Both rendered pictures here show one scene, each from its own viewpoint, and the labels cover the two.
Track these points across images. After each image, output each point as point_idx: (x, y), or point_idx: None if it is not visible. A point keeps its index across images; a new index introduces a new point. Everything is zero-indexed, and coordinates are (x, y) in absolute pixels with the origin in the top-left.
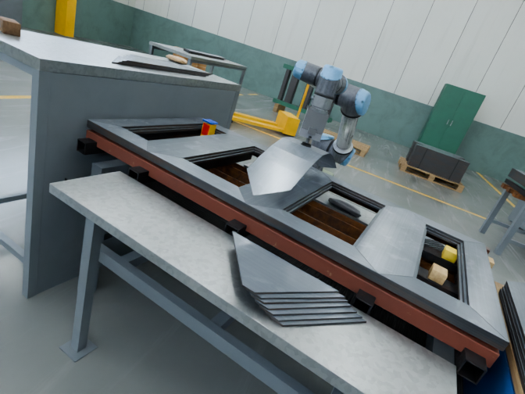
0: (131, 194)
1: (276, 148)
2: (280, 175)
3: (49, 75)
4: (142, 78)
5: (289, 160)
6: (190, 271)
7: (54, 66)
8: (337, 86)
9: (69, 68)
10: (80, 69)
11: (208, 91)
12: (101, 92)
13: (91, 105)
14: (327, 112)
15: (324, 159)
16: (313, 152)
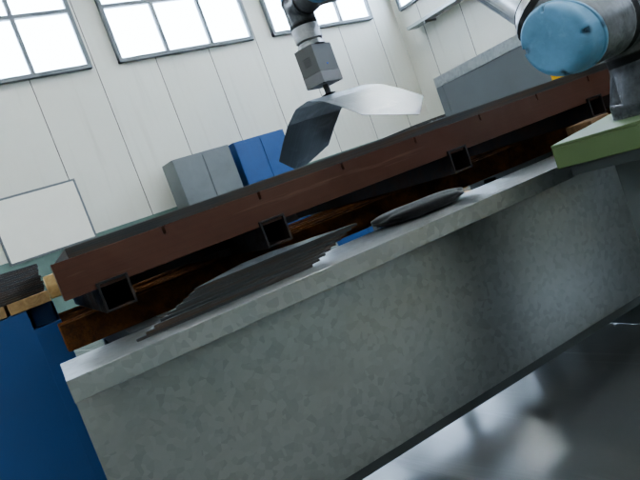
0: None
1: (331, 113)
2: (299, 147)
3: (442, 89)
4: (515, 44)
5: (309, 127)
6: None
7: (442, 80)
8: (286, 10)
9: (450, 75)
10: (457, 71)
11: None
12: (483, 83)
13: (481, 101)
14: (299, 48)
15: (368, 104)
16: (306, 107)
